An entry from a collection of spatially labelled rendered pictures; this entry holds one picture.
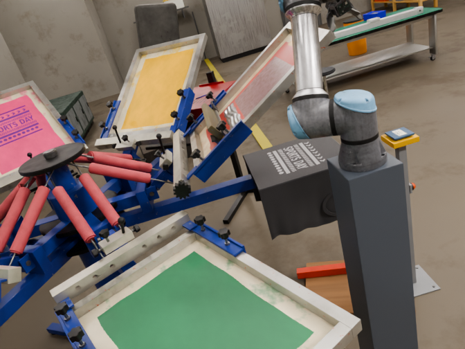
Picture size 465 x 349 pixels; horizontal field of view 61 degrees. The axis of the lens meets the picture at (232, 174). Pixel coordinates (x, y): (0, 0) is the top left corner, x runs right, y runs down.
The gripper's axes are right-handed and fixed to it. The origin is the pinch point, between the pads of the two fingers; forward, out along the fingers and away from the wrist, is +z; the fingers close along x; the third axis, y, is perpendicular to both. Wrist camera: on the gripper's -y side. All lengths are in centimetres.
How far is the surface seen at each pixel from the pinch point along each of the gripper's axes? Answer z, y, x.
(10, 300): 4, 46, -180
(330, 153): 46, 8, -34
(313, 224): 68, 20, -60
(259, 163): 36, -5, -67
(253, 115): 0, 29, -57
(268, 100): -2, 29, -49
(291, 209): 53, 22, -65
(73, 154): -23, 7, -134
